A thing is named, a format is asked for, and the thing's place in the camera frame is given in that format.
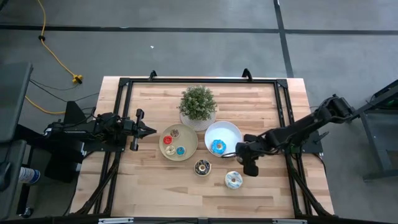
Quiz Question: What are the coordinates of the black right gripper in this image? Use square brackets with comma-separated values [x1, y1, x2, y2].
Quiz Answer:
[235, 134, 261, 177]

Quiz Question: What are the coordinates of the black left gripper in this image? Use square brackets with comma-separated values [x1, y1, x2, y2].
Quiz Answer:
[119, 108, 157, 152]

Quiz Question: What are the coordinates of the large blue iced donut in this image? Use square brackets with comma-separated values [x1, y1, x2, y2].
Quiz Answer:
[211, 139, 227, 156]

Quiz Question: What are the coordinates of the large white blue-drizzled donut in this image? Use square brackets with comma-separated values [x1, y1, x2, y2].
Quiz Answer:
[224, 170, 244, 190]

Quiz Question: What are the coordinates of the white round plate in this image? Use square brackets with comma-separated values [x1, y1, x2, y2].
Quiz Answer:
[204, 120, 244, 158]

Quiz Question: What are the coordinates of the large chocolate iced donut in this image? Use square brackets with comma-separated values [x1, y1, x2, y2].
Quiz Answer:
[194, 159, 212, 177]

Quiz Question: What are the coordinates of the tan round plate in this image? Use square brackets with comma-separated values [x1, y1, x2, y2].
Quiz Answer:
[159, 123, 199, 162]

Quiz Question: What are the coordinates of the potted green artificial plant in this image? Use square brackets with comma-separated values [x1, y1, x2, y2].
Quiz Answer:
[177, 85, 218, 132]

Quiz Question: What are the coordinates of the black equipment box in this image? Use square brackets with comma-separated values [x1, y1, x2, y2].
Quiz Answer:
[45, 138, 85, 184]

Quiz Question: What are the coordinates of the white bottle blue label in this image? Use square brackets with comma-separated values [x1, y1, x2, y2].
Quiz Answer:
[17, 167, 42, 185]

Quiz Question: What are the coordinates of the dark gray desk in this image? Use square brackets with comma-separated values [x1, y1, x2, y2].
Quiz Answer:
[0, 62, 34, 144]

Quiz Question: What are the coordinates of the black metal cart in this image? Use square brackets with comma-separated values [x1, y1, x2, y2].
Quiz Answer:
[343, 79, 398, 182]

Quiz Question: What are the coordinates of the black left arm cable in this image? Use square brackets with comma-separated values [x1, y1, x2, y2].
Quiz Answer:
[81, 106, 105, 122]

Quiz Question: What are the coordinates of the black metal rig frame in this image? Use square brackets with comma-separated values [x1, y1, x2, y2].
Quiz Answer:
[70, 68, 335, 218]

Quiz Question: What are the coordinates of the silver table bracket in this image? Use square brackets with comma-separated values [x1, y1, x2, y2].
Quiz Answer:
[272, 218, 308, 224]
[98, 217, 135, 224]

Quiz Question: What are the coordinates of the yellow extension cord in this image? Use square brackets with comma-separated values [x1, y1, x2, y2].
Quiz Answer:
[36, 0, 84, 85]
[24, 95, 67, 115]

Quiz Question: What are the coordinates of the black floor cable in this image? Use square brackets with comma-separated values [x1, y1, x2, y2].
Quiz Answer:
[30, 80, 101, 103]
[29, 79, 80, 91]

